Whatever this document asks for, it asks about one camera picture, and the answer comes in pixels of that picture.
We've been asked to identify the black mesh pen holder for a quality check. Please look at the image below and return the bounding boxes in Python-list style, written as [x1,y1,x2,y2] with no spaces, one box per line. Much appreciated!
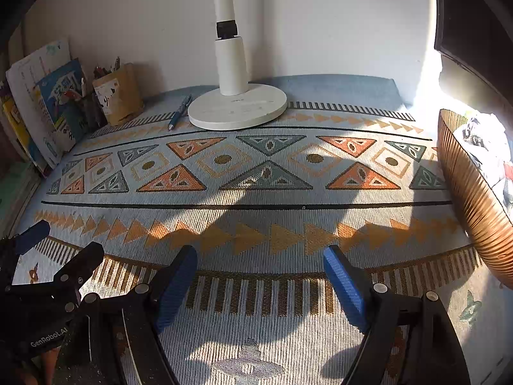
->
[78,88,108,129]

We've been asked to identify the person's left hand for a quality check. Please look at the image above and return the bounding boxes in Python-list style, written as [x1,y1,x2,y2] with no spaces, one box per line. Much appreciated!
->
[42,347,60,385]

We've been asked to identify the white paper ball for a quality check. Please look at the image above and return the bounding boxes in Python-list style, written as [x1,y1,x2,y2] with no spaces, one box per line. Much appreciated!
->
[461,113,508,161]

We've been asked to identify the brown paper pen holder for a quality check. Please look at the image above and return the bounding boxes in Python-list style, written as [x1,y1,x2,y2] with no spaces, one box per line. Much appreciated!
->
[92,63,145,126]

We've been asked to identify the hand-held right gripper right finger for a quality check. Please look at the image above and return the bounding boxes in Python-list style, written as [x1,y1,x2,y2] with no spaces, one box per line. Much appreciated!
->
[323,244,471,385]

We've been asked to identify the blue illustrated book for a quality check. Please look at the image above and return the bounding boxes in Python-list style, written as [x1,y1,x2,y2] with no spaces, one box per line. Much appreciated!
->
[36,58,87,153]

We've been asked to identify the patterned woven table mat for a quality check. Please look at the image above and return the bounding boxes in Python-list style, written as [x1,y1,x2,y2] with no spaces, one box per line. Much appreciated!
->
[8,74,513,385]

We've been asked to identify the gold ribbed bowl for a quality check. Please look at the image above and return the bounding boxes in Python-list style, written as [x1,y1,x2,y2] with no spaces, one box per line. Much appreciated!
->
[437,108,513,289]

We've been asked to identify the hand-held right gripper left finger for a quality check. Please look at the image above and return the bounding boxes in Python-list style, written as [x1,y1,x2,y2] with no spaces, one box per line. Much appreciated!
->
[54,244,199,385]

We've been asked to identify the row of upright books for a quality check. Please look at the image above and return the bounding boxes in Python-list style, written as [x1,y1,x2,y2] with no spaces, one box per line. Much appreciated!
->
[6,40,73,169]

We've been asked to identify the white desk lamp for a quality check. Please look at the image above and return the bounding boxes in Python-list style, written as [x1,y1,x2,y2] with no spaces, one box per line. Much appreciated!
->
[188,0,288,131]

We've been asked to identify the blue pen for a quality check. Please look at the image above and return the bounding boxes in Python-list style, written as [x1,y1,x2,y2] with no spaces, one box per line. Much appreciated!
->
[167,94,193,131]

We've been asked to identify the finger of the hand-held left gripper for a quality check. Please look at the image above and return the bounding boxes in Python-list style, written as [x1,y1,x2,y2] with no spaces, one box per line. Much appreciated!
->
[0,220,51,255]
[54,243,104,303]

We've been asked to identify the yellow book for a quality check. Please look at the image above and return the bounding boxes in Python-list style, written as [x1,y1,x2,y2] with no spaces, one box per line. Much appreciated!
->
[2,96,37,161]

